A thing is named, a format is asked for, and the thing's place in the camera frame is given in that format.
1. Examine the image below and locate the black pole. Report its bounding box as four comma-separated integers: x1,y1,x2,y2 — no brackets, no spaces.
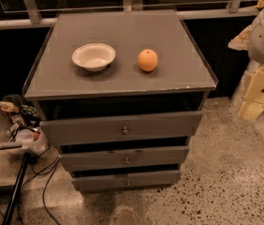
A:
2,154,30,225

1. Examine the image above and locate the yellow clamp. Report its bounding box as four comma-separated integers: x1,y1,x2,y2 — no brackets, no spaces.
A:
256,0,264,10

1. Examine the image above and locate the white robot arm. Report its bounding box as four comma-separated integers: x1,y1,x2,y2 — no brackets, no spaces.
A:
228,0,264,120

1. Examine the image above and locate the white cup in bin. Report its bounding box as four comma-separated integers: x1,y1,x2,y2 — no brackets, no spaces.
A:
15,129,34,143

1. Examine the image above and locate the orange fruit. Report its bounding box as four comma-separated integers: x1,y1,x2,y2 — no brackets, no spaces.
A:
138,49,158,72

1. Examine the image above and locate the grey bottom drawer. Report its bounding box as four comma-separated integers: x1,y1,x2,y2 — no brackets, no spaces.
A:
72,170,181,192

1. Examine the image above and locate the grey drawer cabinet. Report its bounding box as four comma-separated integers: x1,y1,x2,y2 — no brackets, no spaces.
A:
23,11,217,180

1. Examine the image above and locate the black floor cable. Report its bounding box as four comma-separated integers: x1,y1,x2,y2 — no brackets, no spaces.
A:
19,147,62,225

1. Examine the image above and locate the white bowl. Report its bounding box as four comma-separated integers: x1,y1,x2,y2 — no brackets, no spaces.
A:
72,43,116,72

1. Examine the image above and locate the grey top drawer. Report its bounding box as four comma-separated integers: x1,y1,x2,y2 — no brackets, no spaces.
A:
40,112,202,145

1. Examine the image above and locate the grey drawer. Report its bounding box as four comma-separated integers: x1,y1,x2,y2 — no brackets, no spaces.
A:
72,170,181,192
60,146,189,172
40,112,202,145

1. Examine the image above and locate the metal railing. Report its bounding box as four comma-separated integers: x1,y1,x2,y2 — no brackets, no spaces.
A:
0,0,264,32

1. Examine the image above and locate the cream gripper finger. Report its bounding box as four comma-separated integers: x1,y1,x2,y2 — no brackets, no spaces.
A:
227,25,252,51
238,101,264,121

